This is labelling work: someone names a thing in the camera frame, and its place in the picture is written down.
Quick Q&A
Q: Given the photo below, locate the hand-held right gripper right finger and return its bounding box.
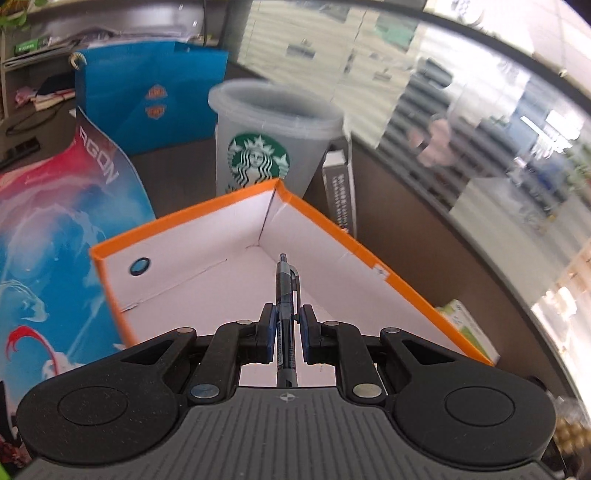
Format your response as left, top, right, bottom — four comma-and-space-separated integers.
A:
298, 305, 465, 407

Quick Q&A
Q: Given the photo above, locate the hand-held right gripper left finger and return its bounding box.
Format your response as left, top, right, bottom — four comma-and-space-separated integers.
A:
121, 302, 278, 407

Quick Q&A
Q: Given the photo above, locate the black ballpoint pen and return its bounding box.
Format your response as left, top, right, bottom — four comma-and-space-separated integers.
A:
276, 253, 303, 389

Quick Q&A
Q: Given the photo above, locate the orange cardboard box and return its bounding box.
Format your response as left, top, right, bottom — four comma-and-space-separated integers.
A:
89, 179, 496, 367

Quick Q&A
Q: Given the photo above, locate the dark grey slim carton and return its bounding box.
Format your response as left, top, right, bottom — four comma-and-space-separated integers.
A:
321, 143, 358, 238

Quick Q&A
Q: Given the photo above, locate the green and white small box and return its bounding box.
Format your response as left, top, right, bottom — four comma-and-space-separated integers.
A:
436, 299, 500, 365

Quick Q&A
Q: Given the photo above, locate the translucent plastic cup green logo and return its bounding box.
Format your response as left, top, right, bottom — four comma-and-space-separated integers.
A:
208, 79, 345, 200

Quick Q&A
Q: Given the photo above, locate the printed desk mat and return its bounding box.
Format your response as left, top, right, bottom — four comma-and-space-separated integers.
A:
0, 108, 155, 480

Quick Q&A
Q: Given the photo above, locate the blue paper bag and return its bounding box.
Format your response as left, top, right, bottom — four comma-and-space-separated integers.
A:
74, 41, 229, 155

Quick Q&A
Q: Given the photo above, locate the beige pill blister pack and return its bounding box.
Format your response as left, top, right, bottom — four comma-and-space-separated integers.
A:
554, 406, 588, 457

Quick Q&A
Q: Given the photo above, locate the black power strip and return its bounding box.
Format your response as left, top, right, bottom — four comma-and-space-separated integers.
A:
0, 140, 41, 171

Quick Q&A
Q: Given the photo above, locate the dark notebook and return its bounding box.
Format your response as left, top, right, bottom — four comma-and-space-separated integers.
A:
33, 74, 75, 110

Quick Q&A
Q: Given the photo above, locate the black cable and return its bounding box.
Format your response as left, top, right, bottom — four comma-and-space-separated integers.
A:
4, 107, 79, 136

